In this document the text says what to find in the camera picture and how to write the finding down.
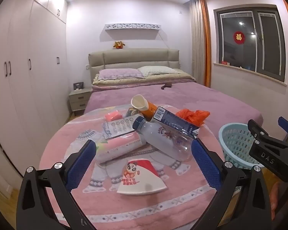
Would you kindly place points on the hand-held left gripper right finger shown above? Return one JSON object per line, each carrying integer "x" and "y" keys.
{"x": 204, "y": 165}

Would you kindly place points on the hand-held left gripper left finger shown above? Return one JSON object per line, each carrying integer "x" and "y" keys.
{"x": 84, "y": 163}

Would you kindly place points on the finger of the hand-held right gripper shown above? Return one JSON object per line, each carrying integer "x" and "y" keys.
{"x": 256, "y": 128}
{"x": 286, "y": 124}

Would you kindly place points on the teal plastic basket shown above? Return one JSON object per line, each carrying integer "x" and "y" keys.
{"x": 232, "y": 143}

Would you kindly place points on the pink and white roll package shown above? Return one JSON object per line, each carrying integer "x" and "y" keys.
{"x": 120, "y": 148}

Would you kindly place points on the clear plastic bottle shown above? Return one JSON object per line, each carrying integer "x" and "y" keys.
{"x": 163, "y": 136}

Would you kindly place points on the orange plastic bag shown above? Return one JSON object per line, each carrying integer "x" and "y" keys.
{"x": 194, "y": 116}

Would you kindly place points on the printed box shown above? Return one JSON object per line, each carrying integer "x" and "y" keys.
{"x": 120, "y": 125}

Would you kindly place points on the pink packet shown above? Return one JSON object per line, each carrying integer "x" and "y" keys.
{"x": 112, "y": 116}

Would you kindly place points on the dark blue carton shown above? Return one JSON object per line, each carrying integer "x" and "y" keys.
{"x": 168, "y": 118}

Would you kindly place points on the panda paper cup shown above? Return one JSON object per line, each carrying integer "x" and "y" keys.
{"x": 144, "y": 179}

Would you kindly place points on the orange paper cup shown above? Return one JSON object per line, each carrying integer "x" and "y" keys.
{"x": 148, "y": 110}

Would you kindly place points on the pink elephant printed blanket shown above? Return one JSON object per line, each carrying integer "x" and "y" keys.
{"x": 177, "y": 196}

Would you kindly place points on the white windowsill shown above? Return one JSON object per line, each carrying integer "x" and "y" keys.
{"x": 254, "y": 73}

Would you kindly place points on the purple bedspread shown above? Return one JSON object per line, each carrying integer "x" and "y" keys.
{"x": 206, "y": 95}

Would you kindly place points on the grey nightstand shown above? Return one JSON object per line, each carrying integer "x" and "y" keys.
{"x": 79, "y": 100}

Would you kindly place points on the small red box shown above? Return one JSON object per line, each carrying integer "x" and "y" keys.
{"x": 225, "y": 63}

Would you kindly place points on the dark framed window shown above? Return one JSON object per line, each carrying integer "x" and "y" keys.
{"x": 271, "y": 48}

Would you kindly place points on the small dark brown object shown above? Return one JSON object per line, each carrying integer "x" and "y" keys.
{"x": 166, "y": 85}

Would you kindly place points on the red round window decoration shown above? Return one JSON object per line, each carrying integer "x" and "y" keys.
{"x": 239, "y": 37}

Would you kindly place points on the purple pillow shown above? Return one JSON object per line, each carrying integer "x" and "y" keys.
{"x": 120, "y": 73}

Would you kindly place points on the white wardrobe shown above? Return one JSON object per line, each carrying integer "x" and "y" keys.
{"x": 26, "y": 76}

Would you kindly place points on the white pillow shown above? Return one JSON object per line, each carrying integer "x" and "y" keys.
{"x": 158, "y": 70}

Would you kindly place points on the beige and orange curtain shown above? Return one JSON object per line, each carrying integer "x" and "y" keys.
{"x": 196, "y": 40}

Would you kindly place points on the beige upholstered headboard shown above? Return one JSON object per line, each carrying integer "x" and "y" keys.
{"x": 134, "y": 57}

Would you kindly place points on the orange plush toy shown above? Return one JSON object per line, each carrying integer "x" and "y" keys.
{"x": 119, "y": 45}

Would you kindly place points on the small dark picture frame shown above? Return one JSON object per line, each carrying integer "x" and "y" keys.
{"x": 78, "y": 85}

